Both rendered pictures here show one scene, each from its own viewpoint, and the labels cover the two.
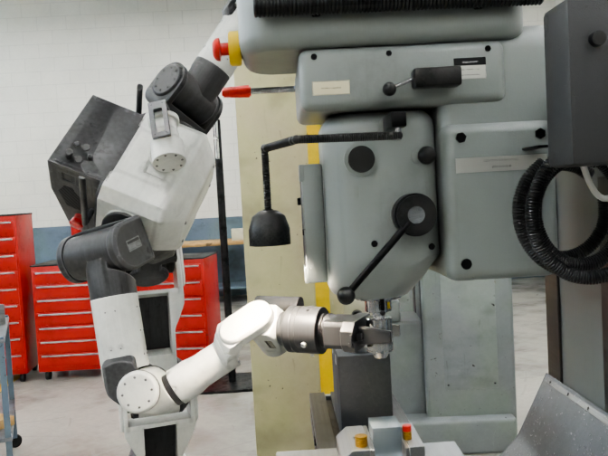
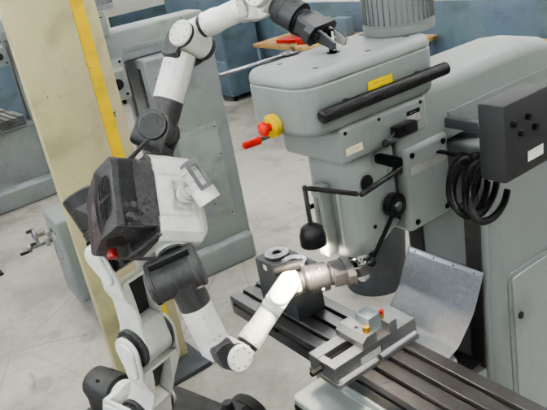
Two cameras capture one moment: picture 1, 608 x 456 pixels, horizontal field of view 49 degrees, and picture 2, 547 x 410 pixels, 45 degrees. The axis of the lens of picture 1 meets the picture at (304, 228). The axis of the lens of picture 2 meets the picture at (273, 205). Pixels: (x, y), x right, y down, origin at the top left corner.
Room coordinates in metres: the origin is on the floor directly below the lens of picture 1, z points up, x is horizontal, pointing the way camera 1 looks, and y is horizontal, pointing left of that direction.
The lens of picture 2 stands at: (-0.17, 0.97, 2.24)
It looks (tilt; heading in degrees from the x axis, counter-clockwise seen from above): 23 degrees down; 329
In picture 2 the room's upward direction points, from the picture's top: 10 degrees counter-clockwise
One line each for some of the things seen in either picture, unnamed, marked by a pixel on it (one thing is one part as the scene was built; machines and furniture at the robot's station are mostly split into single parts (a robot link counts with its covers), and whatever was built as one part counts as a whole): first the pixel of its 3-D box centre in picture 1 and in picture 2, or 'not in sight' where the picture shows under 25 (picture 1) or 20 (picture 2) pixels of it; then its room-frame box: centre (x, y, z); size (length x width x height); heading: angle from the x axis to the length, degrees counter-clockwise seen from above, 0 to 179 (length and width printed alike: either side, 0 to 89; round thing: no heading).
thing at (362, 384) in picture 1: (360, 379); (289, 280); (1.61, -0.12, 1.04); 0.22 x 0.12 x 0.20; 2
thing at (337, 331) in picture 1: (332, 332); (332, 274); (1.24, -0.04, 1.24); 0.13 x 0.12 x 0.10; 157
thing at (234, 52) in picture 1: (234, 48); (272, 125); (1.20, 0.10, 1.76); 0.06 x 0.02 x 0.06; 2
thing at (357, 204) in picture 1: (375, 205); (353, 197); (1.20, -0.13, 1.47); 0.21 x 0.19 x 0.32; 2
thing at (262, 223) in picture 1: (269, 226); (312, 233); (1.16, 0.06, 1.44); 0.07 x 0.07 x 0.06
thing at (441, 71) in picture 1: (420, 81); (396, 133); (1.07, -0.20, 1.66); 0.12 x 0.04 x 0.04; 92
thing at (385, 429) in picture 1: (384, 437); (368, 320); (1.21, -0.13, 1.05); 0.06 x 0.05 x 0.06; 1
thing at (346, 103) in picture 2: (398, 0); (387, 90); (1.06, -0.17, 1.79); 0.45 x 0.04 x 0.04; 92
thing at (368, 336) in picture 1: (374, 337); (364, 272); (1.18, -0.11, 1.24); 0.06 x 0.02 x 0.03; 67
